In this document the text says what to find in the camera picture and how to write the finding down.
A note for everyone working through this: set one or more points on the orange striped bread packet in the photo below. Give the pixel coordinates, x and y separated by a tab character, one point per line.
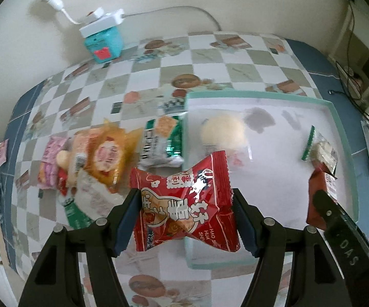
78	156

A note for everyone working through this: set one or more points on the white power strip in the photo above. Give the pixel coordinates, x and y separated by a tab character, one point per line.
106	21

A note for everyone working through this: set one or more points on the small red candy packet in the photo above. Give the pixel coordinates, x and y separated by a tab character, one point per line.
62	182

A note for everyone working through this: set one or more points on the teal toy box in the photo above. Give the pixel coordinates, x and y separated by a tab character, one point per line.
105	45

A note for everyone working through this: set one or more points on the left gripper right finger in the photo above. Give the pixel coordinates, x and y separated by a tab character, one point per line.
315	279

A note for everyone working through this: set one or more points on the pink snack bag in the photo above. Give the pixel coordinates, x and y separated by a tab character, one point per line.
48	169

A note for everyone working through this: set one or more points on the green edged rice cracker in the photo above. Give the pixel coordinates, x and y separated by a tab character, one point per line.
319	151

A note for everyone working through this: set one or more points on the small pink candy packet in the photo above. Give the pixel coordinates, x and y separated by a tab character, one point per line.
2	151

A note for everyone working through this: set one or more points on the yellow soft bread packet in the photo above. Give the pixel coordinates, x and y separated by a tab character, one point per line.
109	152

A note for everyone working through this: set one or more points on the teal rimmed white tray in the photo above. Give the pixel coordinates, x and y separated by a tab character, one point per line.
274	177

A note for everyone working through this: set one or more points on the clear round bun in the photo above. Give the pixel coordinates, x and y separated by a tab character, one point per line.
227	131

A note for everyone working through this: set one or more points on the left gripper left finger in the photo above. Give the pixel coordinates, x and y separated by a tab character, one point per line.
55	277

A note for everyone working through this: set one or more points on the large red snack bag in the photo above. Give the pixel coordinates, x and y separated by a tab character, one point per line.
195	203

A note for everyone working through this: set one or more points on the white pastry packet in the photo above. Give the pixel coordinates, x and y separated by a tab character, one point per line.
93	198

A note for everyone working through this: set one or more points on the green snack packet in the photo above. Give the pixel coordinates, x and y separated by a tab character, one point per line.
76	218

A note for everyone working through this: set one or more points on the small cream round bun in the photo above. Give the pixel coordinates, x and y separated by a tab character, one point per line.
63	159

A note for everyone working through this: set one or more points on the white green cracker packet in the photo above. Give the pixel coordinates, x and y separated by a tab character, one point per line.
162	143

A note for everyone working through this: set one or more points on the dark red snack packet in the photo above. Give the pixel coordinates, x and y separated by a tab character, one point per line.
322	203

